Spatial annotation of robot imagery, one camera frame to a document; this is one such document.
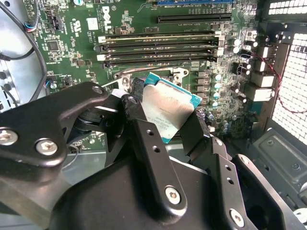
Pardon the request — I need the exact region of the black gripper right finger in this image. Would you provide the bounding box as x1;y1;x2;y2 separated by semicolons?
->
180;109;293;230

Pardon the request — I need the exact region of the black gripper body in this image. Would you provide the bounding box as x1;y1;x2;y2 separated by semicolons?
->
51;155;225;230

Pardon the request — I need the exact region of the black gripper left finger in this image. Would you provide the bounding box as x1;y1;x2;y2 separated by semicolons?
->
0;78;188;223

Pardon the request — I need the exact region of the metal socket cover frame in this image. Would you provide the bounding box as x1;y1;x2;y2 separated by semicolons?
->
100;80;125;98

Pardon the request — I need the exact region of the silver CPU chip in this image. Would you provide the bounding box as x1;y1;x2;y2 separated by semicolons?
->
141;71;202;145

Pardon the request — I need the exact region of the metal locking lever wire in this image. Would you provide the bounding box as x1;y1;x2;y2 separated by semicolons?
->
113;67;174;80

